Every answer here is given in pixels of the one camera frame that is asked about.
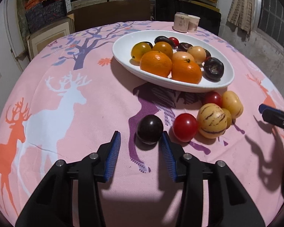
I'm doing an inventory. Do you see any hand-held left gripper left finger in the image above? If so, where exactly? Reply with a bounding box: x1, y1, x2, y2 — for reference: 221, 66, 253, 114
15, 131, 122, 227

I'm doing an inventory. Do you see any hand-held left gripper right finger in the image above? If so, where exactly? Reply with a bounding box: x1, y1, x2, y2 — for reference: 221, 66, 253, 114
161, 131, 265, 227

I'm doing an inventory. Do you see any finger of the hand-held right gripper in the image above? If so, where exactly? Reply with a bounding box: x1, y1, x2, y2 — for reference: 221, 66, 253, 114
262, 109, 284, 135
259, 104, 282, 114

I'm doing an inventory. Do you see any dark purple plum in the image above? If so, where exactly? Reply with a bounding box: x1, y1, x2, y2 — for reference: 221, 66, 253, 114
136, 114, 164, 145

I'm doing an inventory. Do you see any pale yellow tomato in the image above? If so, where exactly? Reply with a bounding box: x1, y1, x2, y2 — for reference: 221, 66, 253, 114
171, 51, 195, 63

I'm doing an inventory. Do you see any white oval plate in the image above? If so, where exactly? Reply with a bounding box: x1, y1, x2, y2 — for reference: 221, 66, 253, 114
112, 30, 235, 93

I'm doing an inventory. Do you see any small yellow fruit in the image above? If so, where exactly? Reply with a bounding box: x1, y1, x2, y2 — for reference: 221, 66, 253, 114
222, 108, 233, 129

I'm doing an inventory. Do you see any pink deer print tablecloth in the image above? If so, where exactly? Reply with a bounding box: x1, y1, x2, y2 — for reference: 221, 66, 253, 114
0, 20, 284, 227

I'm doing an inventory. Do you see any striped yellow pepino melon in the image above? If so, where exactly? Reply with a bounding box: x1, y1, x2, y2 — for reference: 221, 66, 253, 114
197, 103, 227, 139

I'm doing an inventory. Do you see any large orange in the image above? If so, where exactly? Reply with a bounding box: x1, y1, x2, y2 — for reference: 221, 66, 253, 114
171, 59, 202, 84

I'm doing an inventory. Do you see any glass block window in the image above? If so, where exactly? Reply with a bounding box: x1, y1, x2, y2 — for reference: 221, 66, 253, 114
258, 0, 284, 50

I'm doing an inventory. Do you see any orange mandarin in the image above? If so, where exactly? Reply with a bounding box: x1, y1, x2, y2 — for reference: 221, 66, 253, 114
140, 51, 173, 78

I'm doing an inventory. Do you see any beige checked curtain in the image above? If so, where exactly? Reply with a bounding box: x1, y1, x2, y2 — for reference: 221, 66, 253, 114
227, 0, 259, 37

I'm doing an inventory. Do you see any orange yellow tomato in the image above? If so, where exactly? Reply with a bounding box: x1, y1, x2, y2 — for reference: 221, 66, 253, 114
152, 41, 174, 57
131, 42, 153, 63

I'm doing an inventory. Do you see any paper cup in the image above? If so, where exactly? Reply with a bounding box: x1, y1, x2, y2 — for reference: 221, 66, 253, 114
188, 15, 201, 33

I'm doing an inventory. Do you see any black chair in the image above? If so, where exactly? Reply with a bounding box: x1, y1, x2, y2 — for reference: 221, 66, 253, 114
154, 0, 221, 37

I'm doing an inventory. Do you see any oblong dark purple fruit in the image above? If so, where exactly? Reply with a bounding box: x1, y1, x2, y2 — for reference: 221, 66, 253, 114
154, 36, 175, 46

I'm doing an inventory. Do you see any beige beverage can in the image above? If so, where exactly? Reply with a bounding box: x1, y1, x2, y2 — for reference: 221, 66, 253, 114
174, 12, 189, 33

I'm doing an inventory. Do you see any framed picture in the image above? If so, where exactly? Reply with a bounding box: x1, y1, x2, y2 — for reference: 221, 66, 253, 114
26, 16, 75, 61

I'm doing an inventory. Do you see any brown chair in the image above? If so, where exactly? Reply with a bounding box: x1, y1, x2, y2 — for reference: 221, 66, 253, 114
67, 0, 152, 32

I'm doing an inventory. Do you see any white door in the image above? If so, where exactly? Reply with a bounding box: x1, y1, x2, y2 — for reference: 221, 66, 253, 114
4, 0, 28, 72

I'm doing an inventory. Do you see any patterned fabric bin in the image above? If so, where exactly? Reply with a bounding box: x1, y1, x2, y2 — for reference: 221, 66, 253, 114
25, 0, 67, 33

